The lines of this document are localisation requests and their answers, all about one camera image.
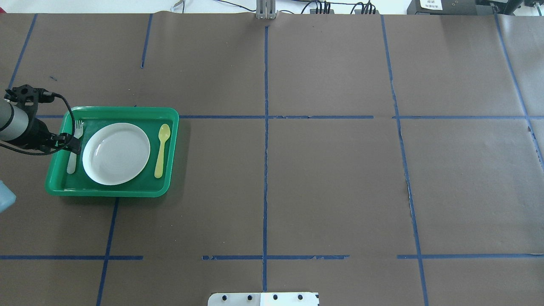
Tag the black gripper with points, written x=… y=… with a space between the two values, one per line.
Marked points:
x=37 y=132

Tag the pale mint plastic fork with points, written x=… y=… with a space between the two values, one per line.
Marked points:
x=72 y=161

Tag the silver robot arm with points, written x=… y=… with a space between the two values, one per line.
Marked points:
x=24 y=133

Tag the white round plate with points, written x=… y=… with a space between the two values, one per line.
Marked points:
x=116 y=154

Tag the yellow plastic spoon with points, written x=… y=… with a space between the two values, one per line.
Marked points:
x=164 y=134

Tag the black power strip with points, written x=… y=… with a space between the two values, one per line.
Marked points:
x=321 y=8

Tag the brown paper table cover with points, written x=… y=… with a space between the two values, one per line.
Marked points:
x=377 y=160

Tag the black device box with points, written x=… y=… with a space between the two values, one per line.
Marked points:
x=442 y=7

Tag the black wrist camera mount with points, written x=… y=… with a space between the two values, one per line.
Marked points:
x=27 y=97

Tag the aluminium frame post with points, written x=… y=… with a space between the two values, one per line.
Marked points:
x=266 y=9

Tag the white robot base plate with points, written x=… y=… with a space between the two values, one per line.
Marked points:
x=304 y=298

